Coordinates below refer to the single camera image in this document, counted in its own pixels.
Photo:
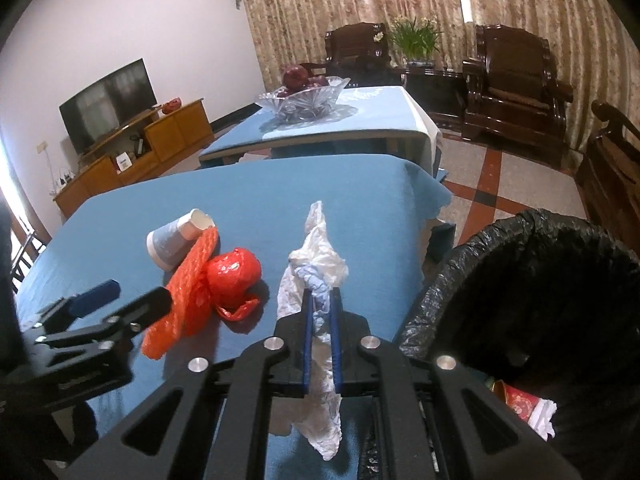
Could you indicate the glass fruit bowl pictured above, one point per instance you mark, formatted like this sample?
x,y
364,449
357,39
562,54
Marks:
x,y
305,102

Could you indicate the dark wooden side table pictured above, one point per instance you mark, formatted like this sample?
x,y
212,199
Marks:
x,y
435,92

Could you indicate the potted green plant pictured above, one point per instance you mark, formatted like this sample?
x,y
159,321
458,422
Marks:
x,y
415,40

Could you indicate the grey paper cup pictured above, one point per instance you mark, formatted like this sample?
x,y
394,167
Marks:
x,y
170,242

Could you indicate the white tissue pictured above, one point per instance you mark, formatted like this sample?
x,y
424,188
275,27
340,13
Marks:
x,y
320,255

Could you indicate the orange foam fruit net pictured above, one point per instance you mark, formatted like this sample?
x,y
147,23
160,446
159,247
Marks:
x,y
192,280

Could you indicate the wall socket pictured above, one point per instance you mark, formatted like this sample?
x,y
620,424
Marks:
x,y
42,147

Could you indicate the wooden television cabinet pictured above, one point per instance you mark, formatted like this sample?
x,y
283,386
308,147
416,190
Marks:
x,y
180,130

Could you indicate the flat screen television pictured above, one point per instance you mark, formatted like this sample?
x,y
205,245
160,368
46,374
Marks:
x,y
107,105

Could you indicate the red plastic bag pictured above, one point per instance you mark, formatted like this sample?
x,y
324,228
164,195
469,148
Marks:
x,y
232,272

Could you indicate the dark wooden armchair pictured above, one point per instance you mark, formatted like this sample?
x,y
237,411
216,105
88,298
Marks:
x,y
515,85
357,50

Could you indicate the red ornament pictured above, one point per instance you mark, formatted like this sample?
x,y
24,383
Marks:
x,y
171,106

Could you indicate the small white box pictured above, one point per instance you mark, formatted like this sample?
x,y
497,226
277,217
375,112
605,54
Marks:
x,y
125,164

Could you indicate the black lined trash bin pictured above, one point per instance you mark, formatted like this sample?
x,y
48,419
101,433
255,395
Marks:
x,y
450,280

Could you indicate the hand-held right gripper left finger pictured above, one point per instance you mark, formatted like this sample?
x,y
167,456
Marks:
x,y
306,350

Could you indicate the white tissue wad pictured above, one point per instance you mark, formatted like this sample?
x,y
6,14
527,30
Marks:
x,y
545,417

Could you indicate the blue and white tablecloth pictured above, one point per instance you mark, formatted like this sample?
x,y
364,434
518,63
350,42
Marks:
x,y
390,110

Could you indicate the red apple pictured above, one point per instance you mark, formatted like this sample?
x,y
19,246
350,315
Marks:
x,y
320,80
296,79

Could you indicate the dark wooden sofa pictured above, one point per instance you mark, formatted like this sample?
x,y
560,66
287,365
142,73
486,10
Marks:
x,y
610,170

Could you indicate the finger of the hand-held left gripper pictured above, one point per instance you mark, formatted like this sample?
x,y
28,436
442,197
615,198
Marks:
x,y
150,305
95,297

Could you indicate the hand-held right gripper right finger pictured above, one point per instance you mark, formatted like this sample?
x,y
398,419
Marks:
x,y
336,350

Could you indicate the red patterned packet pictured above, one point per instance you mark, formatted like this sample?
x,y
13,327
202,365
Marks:
x,y
517,400

